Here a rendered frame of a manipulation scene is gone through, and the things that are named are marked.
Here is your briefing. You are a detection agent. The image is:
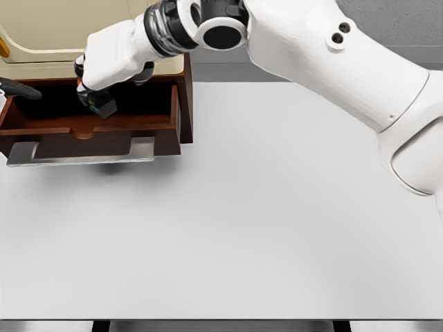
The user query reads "brown drawer with silver handle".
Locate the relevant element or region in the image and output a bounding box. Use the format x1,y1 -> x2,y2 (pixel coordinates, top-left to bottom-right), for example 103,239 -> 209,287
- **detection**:
0,84 -> 182,169

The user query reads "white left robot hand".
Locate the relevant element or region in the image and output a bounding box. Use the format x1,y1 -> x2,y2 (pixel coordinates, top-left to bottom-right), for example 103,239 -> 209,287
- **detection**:
0,76 -> 44,113

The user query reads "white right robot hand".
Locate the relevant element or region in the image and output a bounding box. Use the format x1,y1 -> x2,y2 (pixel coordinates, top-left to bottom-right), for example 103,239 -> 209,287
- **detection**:
73,19 -> 156,106

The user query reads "brown cabinet with cream top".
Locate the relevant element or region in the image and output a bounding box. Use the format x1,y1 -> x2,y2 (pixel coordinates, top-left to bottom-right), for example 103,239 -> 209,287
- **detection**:
0,0 -> 194,145

